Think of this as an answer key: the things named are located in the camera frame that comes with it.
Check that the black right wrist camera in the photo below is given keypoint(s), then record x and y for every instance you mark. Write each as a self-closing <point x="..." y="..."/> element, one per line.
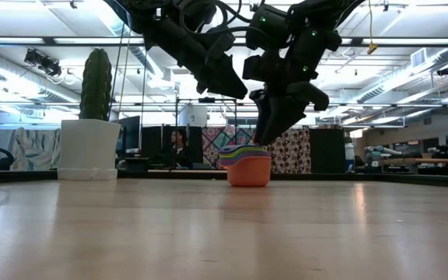
<point x="257" y="67"/>

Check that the white wall air vent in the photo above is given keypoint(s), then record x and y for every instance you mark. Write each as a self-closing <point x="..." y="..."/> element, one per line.
<point x="418" y="57"/>

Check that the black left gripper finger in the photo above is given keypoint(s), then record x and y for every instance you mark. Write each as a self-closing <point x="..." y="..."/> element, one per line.
<point x="233" y="83"/>
<point x="212" y="86"/>

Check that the green cactus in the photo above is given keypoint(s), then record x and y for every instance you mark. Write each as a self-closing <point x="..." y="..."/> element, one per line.
<point x="96" y="85"/>

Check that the grey background robot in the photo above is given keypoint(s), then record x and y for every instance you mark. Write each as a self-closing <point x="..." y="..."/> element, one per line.
<point x="375" y="153"/>

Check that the wooden background table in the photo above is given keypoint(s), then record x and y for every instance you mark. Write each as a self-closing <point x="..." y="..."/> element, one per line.
<point x="422" y="160"/>

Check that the white cylindrical tank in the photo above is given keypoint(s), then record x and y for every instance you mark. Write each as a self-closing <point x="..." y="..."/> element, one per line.
<point x="193" y="116"/>

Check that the dark blue measuring cup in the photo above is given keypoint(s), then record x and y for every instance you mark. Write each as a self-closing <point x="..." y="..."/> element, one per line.
<point x="241" y="148"/>

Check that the orange measuring cup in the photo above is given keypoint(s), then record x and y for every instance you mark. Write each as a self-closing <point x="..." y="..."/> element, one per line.
<point x="249" y="175"/>

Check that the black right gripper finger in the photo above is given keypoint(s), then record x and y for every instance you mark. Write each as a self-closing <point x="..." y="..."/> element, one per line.
<point x="262" y="116"/>
<point x="284" y="116"/>

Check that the black cabinet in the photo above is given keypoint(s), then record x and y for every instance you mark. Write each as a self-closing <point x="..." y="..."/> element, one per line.
<point x="327" y="151"/>

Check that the black ceiling spotlight cluster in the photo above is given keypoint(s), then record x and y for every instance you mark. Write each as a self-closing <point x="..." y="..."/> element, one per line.
<point x="41" y="62"/>

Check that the black overhead rig beam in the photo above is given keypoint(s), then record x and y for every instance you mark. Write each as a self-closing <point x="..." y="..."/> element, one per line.
<point x="47" y="40"/>

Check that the person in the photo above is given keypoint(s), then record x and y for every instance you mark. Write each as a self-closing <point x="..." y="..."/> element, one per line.
<point x="177" y="140"/>

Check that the white plant pot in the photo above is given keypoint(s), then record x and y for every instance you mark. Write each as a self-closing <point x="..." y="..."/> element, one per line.
<point x="88" y="149"/>

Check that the colourful patterned quilt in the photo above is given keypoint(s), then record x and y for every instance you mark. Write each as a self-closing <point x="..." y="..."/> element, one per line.
<point x="216" y="140"/>

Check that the brown dotted cloth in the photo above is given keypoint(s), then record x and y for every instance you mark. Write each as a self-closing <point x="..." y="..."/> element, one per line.
<point x="294" y="155"/>

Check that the yellow hanging hook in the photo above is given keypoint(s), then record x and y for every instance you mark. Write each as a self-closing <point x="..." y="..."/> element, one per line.
<point x="372" y="48"/>

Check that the black partition panel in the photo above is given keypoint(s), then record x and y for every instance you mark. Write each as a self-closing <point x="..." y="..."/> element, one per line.
<point x="154" y="144"/>

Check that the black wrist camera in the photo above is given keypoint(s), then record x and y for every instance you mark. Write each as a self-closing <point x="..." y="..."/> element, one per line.
<point x="257" y="67"/>
<point x="220" y="44"/>

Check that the black background monitor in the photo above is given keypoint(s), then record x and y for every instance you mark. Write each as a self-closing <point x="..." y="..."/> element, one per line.
<point x="130" y="134"/>

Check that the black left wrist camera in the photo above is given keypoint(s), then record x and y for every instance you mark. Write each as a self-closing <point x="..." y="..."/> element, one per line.
<point x="220" y="44"/>

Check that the leaf patterned cloth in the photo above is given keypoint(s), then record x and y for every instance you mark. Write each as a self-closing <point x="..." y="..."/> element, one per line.
<point x="33" y="149"/>

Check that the black ceiling speaker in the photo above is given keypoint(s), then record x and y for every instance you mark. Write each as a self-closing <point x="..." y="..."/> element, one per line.
<point x="446" y="71"/>

